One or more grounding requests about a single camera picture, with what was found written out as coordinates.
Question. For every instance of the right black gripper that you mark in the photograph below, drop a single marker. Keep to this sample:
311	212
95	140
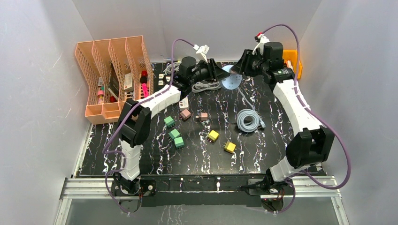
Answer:
242	67

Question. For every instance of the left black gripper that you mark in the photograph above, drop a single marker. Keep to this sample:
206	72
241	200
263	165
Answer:
210	70

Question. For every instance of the round blue socket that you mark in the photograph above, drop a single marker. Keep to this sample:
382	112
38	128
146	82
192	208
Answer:
231	82

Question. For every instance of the pink plug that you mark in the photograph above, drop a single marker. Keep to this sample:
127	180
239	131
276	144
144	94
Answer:
203	116

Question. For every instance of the pink plug adapter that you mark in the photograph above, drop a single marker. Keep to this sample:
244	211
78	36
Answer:
185	114

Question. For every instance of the yellow plug adapter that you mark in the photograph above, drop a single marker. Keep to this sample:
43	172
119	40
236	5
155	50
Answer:
213	136

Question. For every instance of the green plug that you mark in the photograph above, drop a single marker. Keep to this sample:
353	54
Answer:
169	122

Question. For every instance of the yellow plug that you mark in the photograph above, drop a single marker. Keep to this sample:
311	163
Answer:
229	147

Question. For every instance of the green plug adapter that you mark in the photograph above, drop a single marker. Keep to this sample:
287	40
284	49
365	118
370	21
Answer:
173	134
179	142

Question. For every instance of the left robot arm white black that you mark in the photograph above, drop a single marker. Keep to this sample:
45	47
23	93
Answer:
135	120

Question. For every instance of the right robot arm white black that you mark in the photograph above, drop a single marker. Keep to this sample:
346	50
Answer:
312	140

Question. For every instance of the orange storage bin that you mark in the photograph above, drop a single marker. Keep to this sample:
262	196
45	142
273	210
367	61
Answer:
291	55

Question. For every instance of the magenta item in tray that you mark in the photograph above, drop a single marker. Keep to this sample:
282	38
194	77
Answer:
145	89

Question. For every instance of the pink file rack organizer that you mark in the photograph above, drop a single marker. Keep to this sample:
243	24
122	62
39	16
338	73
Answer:
114	70

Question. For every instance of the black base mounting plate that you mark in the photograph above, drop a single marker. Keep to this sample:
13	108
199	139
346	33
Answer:
254	190

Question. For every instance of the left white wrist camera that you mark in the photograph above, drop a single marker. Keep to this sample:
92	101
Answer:
201	52

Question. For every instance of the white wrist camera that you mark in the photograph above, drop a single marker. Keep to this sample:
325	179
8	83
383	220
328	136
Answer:
261	39
201	52

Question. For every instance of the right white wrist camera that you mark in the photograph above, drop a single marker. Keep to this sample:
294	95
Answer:
261	39

